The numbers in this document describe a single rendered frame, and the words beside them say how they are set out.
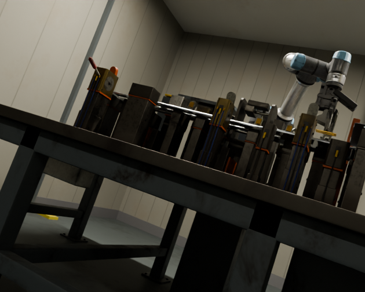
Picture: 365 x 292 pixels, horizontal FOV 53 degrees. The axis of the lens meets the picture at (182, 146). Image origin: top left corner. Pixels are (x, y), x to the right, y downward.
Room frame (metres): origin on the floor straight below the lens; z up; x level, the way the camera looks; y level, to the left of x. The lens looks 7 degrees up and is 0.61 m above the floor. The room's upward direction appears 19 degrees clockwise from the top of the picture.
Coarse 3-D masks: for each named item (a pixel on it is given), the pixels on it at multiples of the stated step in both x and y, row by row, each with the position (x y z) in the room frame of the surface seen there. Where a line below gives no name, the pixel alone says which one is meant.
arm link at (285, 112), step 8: (296, 72) 1.96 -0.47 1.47; (304, 72) 1.95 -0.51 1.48; (296, 80) 2.05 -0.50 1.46; (304, 80) 1.98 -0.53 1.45; (312, 80) 1.97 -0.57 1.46; (296, 88) 2.06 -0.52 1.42; (304, 88) 2.04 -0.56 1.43; (288, 96) 2.13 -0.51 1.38; (296, 96) 2.09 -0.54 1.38; (288, 104) 2.15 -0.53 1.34; (296, 104) 2.14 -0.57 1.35; (280, 112) 2.22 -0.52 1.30; (288, 112) 2.19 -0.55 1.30; (280, 120) 2.23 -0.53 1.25; (288, 120) 2.22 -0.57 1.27
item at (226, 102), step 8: (216, 104) 1.49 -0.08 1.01; (224, 104) 1.47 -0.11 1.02; (232, 104) 1.50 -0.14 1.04; (216, 112) 1.48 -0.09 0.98; (224, 112) 1.47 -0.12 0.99; (232, 112) 1.53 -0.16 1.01; (216, 120) 1.47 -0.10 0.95; (224, 120) 1.47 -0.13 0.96; (216, 128) 1.48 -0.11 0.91; (224, 128) 1.50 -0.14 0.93; (208, 136) 1.48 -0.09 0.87; (216, 136) 1.48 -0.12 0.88; (208, 144) 1.47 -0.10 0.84; (216, 144) 1.49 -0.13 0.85; (200, 152) 1.49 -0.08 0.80; (208, 152) 1.48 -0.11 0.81; (216, 152) 1.52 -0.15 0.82; (200, 160) 1.49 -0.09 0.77; (208, 160) 1.47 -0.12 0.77
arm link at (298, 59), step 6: (288, 54) 1.89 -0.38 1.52; (294, 54) 1.88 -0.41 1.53; (300, 54) 1.59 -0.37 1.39; (282, 60) 1.94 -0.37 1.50; (288, 60) 1.82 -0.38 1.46; (294, 60) 1.59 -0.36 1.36; (300, 60) 1.58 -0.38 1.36; (306, 60) 1.58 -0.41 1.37; (312, 60) 1.58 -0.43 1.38; (318, 60) 1.59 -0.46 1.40; (288, 66) 1.85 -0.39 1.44; (294, 66) 1.60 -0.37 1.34; (300, 66) 1.59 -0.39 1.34; (306, 66) 1.59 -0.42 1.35; (312, 66) 1.58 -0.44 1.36; (294, 72) 1.97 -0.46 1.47; (306, 72) 1.62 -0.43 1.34; (312, 72) 1.60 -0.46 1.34
